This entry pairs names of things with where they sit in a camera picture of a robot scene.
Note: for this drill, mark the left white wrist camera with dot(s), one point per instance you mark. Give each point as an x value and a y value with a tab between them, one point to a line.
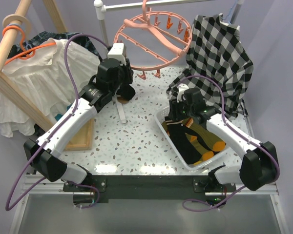
118	52

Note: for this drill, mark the black white checkered shirt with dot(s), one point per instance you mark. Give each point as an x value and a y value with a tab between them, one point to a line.
217	64

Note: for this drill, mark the brown striped sock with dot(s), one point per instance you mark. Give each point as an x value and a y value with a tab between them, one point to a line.
122	100

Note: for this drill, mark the pink round clip hanger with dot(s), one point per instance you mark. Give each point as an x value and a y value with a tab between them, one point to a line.
152	39

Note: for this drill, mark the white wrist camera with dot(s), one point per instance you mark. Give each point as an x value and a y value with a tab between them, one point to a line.
181	89
118	52

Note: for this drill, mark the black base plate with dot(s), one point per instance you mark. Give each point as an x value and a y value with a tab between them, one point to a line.
147	187

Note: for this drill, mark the blue clothes hanger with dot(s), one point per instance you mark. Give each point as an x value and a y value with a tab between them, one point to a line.
227	17

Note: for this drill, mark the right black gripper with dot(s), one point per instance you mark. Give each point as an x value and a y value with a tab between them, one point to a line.
174	113

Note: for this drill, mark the orange clothes hanger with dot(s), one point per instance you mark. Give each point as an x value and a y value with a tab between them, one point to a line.
26	53

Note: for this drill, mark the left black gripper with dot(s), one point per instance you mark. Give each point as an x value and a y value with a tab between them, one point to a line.
128	71

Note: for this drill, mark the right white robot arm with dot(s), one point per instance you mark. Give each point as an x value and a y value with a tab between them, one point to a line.
259	160

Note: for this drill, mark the olive orange sock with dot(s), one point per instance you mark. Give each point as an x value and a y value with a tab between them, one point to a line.
206	143
164	125

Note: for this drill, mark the white metal clothes rail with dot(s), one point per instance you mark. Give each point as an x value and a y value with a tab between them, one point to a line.
101	10

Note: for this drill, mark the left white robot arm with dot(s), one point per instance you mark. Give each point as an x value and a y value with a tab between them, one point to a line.
113	78

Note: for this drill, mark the white plastic basket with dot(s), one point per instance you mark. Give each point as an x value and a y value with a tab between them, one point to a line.
226	156

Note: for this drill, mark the teal cloth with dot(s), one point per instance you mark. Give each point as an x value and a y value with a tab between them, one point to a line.
58	117

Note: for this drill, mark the white blouse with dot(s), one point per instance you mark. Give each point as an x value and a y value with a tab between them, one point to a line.
48	80

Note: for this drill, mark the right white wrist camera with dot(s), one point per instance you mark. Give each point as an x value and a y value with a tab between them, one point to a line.
181	89

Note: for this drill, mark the black striped sock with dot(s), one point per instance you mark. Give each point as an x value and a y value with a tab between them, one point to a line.
126	91
177	133

